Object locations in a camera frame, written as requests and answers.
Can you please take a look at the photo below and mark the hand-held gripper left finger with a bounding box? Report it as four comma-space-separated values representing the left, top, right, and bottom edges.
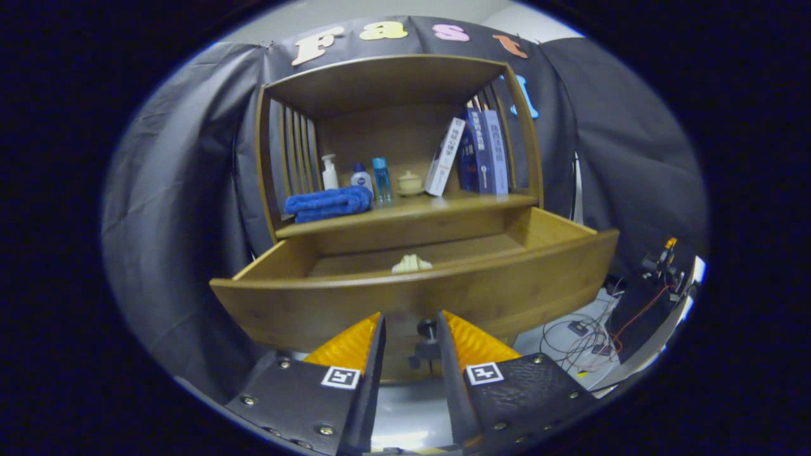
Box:
225, 312, 387, 456

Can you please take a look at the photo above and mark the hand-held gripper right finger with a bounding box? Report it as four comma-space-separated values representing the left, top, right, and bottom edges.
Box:
436, 310, 599, 453

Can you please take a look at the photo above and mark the wooden drawer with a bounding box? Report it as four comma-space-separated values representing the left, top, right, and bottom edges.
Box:
209, 206, 620, 384

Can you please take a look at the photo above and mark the cream scrubbing brush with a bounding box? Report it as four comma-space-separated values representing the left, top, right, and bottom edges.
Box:
392, 254, 433, 274

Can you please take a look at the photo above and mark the wooden countertop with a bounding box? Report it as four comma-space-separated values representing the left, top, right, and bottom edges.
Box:
276, 190, 539, 240

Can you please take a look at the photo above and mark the wooden cabinet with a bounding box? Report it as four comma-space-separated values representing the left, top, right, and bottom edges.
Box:
231, 54, 546, 387

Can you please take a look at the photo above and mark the blue folded towel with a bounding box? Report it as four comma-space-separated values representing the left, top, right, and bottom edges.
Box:
284, 186, 374, 224

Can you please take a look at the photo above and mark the white bottle blue cap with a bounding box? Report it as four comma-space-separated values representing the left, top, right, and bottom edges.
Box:
350, 162, 374, 196

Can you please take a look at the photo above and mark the clear blue bottle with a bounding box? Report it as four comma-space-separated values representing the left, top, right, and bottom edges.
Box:
372, 157, 393, 205

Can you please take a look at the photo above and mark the white book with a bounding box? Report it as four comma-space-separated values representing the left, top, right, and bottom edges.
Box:
424, 117, 466, 197

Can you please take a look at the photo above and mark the dark blue book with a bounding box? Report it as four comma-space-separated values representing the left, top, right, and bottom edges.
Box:
457, 108, 489, 194

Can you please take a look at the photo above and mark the light blue book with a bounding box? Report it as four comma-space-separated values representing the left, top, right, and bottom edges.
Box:
480, 110, 509, 195

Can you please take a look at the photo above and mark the black backdrop cloth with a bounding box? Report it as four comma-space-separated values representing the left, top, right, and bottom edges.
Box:
101, 16, 710, 406

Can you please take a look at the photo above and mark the white panel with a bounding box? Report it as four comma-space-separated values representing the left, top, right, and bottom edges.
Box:
586, 255, 708, 393

